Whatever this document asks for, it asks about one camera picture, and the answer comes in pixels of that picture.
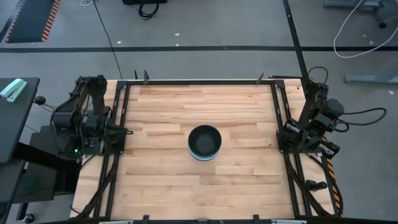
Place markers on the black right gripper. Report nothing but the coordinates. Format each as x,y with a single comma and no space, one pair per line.
314,133

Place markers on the black box on floor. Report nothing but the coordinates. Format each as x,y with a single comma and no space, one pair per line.
144,1

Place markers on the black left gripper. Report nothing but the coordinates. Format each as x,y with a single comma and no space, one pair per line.
96,127

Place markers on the black round plug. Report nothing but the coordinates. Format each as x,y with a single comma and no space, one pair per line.
39,100

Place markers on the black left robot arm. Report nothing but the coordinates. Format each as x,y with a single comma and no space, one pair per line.
90,90

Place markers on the gray furniture base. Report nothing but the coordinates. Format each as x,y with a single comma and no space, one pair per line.
351,4

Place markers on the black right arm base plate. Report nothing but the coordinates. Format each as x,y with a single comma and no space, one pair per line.
281,144

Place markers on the yellow black hazard strip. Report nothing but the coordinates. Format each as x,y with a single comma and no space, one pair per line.
334,186

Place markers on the thin black rod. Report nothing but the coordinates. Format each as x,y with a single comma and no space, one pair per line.
286,76

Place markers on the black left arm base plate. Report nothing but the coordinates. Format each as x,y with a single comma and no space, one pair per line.
112,150

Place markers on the mint green stapler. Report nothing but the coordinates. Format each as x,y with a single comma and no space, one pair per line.
12,88

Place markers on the black aluminium table frame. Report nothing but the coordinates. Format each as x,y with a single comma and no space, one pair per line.
202,82

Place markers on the gray metal floor bar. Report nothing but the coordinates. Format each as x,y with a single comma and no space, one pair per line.
367,78

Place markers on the blue bowl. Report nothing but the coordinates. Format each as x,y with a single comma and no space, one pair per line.
203,157

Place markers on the large black bowl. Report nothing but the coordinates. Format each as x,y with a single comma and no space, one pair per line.
204,140

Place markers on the black orange striped floor mat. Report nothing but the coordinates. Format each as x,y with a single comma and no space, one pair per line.
31,21

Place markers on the black caster wheel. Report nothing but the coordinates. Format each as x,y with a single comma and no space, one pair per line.
28,218

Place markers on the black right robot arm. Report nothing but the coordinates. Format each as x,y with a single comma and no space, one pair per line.
317,99

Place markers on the black side desk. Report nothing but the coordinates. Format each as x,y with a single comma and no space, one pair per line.
12,124

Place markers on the black equipment cart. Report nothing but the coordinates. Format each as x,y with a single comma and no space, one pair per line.
40,186

